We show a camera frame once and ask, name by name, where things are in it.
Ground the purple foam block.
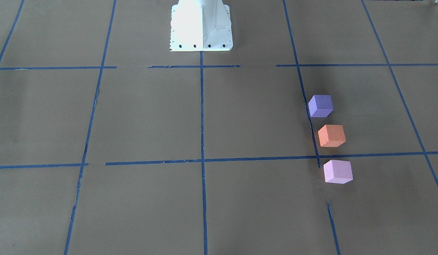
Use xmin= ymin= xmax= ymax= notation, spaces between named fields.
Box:
xmin=308 ymin=94 xmax=334 ymax=118

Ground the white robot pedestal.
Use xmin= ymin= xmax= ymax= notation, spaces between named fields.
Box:
xmin=169 ymin=0 xmax=234 ymax=52

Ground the pink foam block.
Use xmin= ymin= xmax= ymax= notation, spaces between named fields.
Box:
xmin=323 ymin=160 xmax=353 ymax=184

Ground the orange foam block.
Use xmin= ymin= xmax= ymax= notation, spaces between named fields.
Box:
xmin=318 ymin=125 xmax=346 ymax=147

